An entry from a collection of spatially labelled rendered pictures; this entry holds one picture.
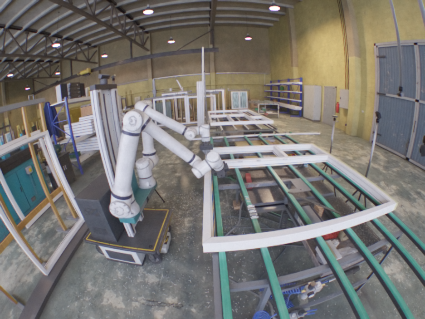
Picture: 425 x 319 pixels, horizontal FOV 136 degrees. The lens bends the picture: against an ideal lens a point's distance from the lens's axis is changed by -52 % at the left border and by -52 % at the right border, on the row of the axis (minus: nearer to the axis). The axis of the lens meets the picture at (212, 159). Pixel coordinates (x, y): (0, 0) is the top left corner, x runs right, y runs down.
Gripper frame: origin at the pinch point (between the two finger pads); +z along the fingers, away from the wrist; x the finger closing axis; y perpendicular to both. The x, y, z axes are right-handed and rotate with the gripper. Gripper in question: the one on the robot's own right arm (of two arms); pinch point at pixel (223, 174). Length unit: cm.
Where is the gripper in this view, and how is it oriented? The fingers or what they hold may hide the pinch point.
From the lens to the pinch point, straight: 151.0
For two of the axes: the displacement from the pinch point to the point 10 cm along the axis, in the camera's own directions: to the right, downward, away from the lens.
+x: -9.3, 3.5, 1.2
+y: -2.4, -8.1, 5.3
